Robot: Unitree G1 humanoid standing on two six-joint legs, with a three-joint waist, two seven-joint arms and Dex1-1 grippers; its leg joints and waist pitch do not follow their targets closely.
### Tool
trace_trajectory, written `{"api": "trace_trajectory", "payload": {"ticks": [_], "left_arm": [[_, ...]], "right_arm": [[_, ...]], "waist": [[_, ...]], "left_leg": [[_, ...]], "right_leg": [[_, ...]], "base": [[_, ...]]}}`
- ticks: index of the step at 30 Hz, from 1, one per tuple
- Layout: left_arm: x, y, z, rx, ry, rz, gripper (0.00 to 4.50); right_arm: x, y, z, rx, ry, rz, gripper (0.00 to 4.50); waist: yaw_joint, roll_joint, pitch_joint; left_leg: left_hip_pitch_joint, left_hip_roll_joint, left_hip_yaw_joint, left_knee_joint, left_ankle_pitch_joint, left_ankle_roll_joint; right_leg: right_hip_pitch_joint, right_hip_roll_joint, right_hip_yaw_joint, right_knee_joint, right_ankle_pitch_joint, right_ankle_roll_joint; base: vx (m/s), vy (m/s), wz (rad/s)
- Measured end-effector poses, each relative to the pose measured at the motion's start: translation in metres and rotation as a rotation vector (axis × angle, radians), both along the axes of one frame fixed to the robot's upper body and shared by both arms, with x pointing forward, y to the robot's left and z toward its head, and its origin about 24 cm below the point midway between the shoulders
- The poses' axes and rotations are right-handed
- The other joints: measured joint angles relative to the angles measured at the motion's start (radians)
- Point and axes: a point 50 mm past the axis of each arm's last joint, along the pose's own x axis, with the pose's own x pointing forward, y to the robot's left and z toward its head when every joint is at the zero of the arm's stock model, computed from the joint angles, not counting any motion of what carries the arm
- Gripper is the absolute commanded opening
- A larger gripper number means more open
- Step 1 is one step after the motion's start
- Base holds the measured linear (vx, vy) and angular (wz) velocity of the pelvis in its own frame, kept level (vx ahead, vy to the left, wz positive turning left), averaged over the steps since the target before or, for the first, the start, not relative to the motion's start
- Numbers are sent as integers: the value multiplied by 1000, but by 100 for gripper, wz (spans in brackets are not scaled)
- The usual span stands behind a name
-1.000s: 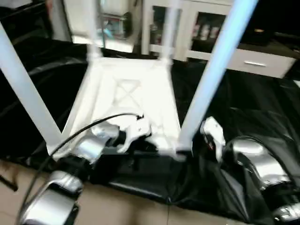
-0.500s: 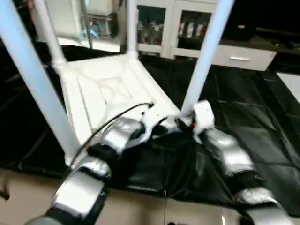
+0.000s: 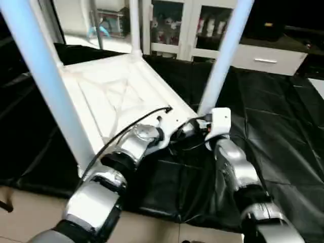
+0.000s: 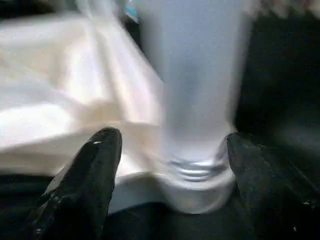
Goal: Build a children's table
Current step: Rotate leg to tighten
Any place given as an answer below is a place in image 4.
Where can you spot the white plastic table top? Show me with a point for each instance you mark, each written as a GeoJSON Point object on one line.
{"type": "Point", "coordinates": [60, 75]}

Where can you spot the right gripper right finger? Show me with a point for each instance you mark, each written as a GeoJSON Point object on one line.
{"type": "Point", "coordinates": [280, 200]}

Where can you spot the white plastic table leg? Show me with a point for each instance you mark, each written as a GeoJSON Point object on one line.
{"type": "Point", "coordinates": [195, 65]}

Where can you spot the black work mat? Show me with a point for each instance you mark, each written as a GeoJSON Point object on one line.
{"type": "Point", "coordinates": [280, 90]}

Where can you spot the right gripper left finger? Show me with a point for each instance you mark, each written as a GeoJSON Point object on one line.
{"type": "Point", "coordinates": [80, 195]}

